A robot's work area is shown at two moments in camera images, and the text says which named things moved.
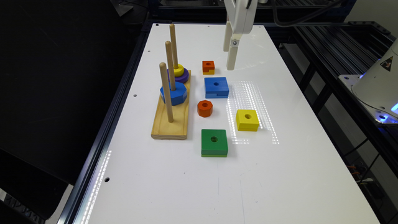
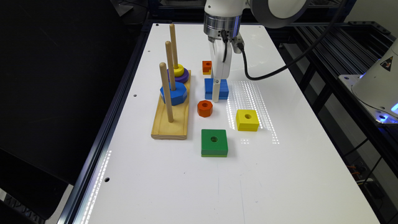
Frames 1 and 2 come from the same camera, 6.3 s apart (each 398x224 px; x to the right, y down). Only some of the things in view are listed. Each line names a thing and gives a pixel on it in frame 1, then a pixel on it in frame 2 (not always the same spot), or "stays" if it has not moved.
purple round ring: (183, 78) stays
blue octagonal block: (178, 96) stays
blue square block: (216, 88) stays
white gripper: (242, 14) → (221, 70)
